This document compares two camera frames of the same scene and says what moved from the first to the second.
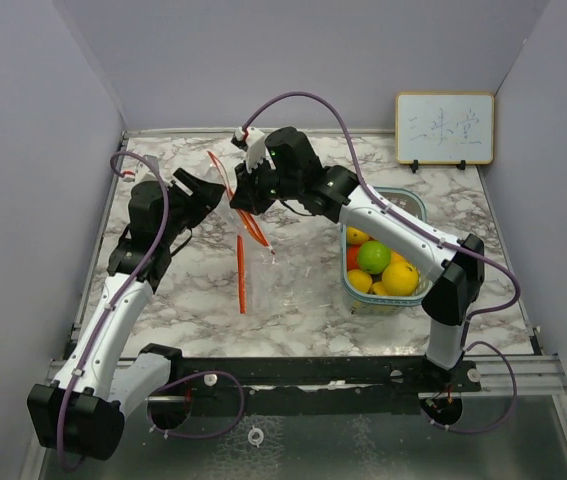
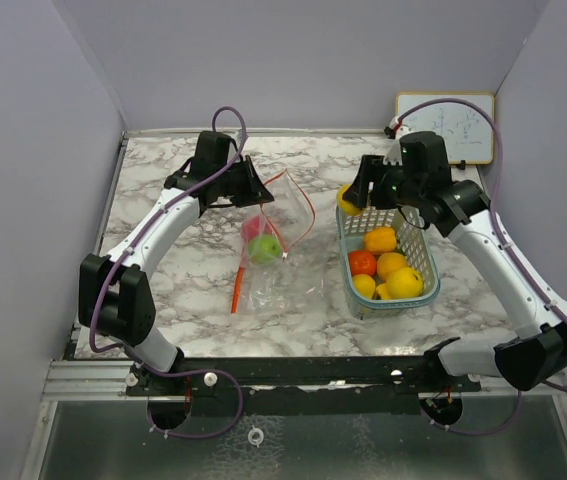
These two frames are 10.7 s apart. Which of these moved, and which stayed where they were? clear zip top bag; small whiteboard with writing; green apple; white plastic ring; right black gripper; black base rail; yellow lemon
Moved: right black gripper; green apple; clear zip top bag; yellow lemon
Stayed: small whiteboard with writing; black base rail; white plastic ring
